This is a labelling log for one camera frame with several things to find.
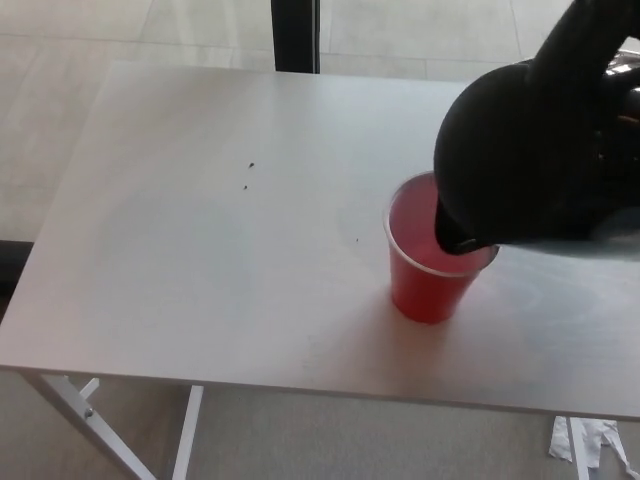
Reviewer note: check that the white metal table leg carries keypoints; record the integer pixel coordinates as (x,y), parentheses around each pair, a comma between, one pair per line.
(575,450)

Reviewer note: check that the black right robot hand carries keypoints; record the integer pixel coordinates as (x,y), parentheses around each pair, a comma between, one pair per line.
(622,150)

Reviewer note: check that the white crumpled paper scrap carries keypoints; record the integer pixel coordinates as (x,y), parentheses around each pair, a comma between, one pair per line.
(597,445)

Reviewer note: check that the black vertical post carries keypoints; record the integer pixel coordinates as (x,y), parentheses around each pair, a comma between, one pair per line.
(295,35)

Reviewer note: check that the red plastic cup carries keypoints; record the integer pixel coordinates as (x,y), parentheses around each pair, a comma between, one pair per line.
(425,295)

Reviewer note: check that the black electric kettle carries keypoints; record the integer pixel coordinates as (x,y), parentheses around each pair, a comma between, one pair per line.
(510,150)

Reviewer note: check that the white metal table frame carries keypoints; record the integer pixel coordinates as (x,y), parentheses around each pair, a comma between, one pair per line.
(80,405)

